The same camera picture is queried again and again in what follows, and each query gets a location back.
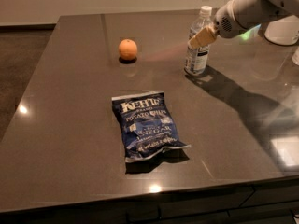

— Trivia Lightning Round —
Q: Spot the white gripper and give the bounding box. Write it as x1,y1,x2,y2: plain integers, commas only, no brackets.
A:
188,0,249,49

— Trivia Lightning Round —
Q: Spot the blue Kettle chip bag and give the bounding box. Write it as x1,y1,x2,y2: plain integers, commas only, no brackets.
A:
111,91,190,163

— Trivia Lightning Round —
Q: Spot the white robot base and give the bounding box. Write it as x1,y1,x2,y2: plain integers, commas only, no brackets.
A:
263,14,299,66

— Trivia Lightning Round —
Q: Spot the orange fruit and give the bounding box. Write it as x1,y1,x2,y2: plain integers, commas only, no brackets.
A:
119,39,137,61

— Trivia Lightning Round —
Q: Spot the clear plastic water bottle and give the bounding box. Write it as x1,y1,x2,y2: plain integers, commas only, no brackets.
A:
184,6,212,77

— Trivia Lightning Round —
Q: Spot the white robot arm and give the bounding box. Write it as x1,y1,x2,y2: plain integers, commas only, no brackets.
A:
188,0,299,49

